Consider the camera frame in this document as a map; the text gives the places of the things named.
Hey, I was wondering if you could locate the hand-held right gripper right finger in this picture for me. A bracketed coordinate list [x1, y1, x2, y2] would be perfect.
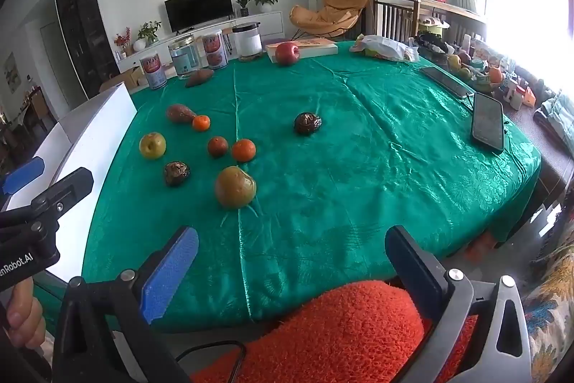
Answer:
[385, 225, 534, 383]

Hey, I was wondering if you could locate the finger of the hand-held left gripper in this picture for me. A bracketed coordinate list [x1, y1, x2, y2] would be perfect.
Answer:
[28, 167, 95, 251]
[0, 156, 46, 195]

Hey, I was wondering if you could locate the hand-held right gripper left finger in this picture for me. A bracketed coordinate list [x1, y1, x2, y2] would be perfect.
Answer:
[53, 225, 200, 383]

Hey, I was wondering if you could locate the white cardboard box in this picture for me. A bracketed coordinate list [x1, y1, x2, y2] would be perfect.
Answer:
[4, 81, 138, 307]

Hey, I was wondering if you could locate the yellow green apple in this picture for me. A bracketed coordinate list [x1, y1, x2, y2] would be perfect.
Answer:
[139, 132, 167, 161]

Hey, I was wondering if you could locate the dried brown mushroom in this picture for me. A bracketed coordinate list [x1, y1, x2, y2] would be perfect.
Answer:
[163, 161, 191, 187]

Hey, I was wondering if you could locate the brown pear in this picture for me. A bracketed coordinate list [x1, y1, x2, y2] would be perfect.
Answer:
[215, 166, 257, 210]

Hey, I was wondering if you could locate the dark reddish tangerine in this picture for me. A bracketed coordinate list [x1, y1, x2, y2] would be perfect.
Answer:
[207, 136, 229, 159]

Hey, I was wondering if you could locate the sweet potato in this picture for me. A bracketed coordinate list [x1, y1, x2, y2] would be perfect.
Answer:
[167, 103, 198, 124]
[185, 68, 215, 88]

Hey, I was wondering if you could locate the dark purple passion fruit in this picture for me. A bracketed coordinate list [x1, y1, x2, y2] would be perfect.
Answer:
[294, 112, 322, 136]

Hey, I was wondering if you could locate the red apple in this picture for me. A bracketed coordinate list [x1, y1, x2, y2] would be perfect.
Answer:
[274, 42, 301, 66]

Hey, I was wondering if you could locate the person's left hand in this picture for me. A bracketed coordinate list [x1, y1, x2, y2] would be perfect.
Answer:
[6, 277, 46, 350]

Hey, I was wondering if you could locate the wooden dining chair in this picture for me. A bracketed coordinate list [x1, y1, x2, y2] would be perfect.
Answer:
[22, 87, 55, 128]

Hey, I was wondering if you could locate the orange fleece garment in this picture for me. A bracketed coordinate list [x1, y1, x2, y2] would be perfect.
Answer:
[190, 280, 478, 383]

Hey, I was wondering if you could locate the green tablecloth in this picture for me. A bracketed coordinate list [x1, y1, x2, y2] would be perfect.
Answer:
[81, 39, 542, 332]

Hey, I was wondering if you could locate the brown cardboard box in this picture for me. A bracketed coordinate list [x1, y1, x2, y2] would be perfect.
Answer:
[99, 66, 151, 93]

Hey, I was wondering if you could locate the red label tin can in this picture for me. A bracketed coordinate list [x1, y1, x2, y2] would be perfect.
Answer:
[139, 55, 168, 90]
[200, 30, 229, 70]

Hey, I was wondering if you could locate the red flower arrangement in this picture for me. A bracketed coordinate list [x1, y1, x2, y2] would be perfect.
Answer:
[113, 27, 132, 58]

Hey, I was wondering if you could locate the dark glass display cabinet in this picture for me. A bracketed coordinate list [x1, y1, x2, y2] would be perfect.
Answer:
[53, 0, 122, 99]

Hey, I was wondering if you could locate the plant in white vase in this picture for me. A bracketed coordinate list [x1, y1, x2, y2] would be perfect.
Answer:
[133, 20, 162, 52]

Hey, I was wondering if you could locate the clear jar teal label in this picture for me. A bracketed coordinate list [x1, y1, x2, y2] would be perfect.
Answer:
[168, 34, 199, 79]

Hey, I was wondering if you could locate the fruit bowl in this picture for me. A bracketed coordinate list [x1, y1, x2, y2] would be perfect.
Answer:
[446, 51, 494, 92]

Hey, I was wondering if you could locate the group of small bottles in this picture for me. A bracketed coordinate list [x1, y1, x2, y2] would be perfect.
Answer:
[466, 35, 539, 110]

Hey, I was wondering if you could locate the blue denim cloth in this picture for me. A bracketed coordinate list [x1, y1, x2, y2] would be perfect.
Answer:
[533, 91, 574, 150]

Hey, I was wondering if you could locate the black television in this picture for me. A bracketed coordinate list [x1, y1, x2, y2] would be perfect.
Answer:
[164, 0, 235, 34]

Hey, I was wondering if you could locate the white plastic bag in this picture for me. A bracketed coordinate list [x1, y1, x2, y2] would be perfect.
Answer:
[350, 34, 420, 63]

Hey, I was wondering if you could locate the white canister black lid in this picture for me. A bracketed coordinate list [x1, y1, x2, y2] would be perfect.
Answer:
[231, 23, 263, 58]

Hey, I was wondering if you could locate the flat orange book box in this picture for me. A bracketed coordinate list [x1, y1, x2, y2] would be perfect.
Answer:
[265, 37, 339, 63]

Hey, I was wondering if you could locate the wooden slatted railing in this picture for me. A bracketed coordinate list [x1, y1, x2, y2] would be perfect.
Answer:
[372, 0, 487, 47]

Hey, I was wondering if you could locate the white television cabinet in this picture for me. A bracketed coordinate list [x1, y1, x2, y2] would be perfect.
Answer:
[114, 10, 285, 72]

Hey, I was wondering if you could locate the orange lounge chair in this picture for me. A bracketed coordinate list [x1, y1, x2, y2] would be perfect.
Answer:
[289, 0, 371, 42]

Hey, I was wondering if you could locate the black cable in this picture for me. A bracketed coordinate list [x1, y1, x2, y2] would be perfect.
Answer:
[173, 340, 249, 383]

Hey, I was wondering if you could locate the framed wall painting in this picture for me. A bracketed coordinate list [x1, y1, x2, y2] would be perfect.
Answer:
[4, 52, 23, 93]

